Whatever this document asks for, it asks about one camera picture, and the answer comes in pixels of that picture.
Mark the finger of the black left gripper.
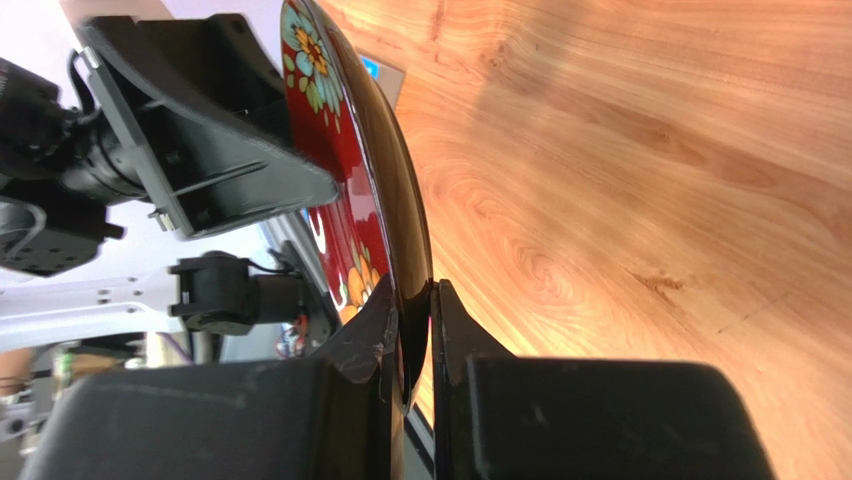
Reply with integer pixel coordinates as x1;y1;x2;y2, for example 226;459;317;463
78;13;339;239

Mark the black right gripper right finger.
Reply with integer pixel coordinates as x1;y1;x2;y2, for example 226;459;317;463
431;280;773;479

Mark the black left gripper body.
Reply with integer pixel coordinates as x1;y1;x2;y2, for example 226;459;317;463
1;57;147;277

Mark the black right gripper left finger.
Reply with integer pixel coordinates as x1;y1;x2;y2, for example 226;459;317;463
21;277;404;479

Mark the red floral plate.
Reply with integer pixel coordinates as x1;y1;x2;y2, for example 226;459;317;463
280;1;433;404

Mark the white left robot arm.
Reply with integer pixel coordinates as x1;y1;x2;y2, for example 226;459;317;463
1;14;339;351

